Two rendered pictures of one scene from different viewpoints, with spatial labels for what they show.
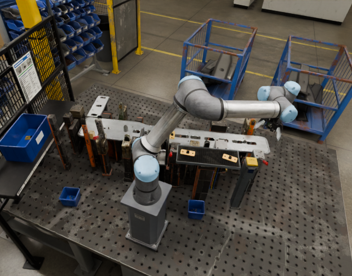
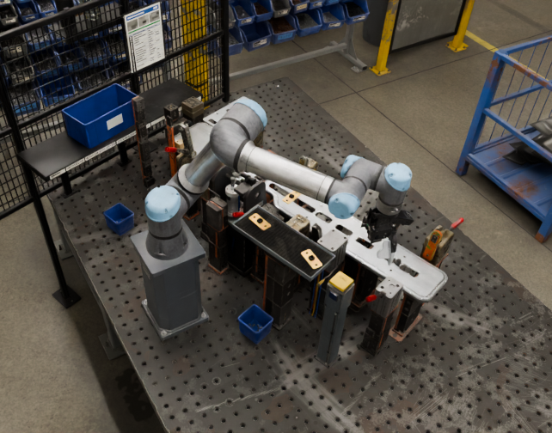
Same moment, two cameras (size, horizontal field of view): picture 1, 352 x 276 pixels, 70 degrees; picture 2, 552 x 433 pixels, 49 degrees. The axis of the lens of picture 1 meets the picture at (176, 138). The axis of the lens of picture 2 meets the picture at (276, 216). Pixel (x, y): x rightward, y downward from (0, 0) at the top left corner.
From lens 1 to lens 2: 1.19 m
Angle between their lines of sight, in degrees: 28
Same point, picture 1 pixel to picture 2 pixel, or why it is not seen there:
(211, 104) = (226, 143)
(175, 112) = not seen: hidden behind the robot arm
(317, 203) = not seen: outside the picture
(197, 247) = (217, 372)
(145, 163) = (162, 195)
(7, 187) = (46, 164)
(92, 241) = (104, 284)
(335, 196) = not seen: outside the picture
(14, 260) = (50, 281)
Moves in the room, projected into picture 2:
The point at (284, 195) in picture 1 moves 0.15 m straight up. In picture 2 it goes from (432, 398) to (441, 376)
